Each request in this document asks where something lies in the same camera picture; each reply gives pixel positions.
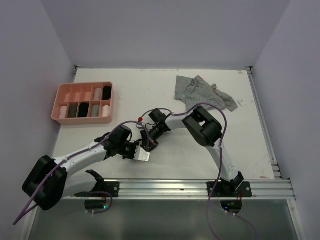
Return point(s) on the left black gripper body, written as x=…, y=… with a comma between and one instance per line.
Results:
x=127, y=149

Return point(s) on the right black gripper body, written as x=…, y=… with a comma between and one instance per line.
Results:
x=152, y=137

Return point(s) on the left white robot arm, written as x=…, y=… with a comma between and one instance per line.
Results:
x=47, y=181

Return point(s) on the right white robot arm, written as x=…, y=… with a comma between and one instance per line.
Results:
x=208, y=133

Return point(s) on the grey striped underwear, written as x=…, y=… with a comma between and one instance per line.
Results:
x=192, y=91

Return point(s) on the white rolled cloth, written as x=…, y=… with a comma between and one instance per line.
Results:
x=106, y=109

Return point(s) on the grey rolled cloth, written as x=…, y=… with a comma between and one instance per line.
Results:
x=95, y=111

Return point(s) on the black rolled cloth front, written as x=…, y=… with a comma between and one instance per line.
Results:
x=83, y=110

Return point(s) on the black rolled cloth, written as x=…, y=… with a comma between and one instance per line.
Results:
x=83, y=110
x=106, y=93

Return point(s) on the black rolled cloth back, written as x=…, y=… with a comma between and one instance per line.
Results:
x=106, y=93

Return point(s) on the beige rolled cloth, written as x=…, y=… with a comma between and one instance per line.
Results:
x=97, y=96

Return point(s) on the olive rolled cloth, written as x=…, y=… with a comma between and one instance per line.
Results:
x=72, y=111

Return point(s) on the pink divided storage tray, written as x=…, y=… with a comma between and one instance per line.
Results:
x=76, y=93

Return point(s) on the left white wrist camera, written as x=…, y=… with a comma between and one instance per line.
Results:
x=141, y=155

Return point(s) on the aluminium mounting rail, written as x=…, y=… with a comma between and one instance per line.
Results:
x=178, y=189

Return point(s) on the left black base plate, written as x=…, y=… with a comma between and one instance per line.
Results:
x=101, y=188

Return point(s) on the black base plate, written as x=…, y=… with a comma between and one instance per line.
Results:
x=229, y=189
x=101, y=188

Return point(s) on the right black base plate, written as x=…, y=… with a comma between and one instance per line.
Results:
x=229, y=189

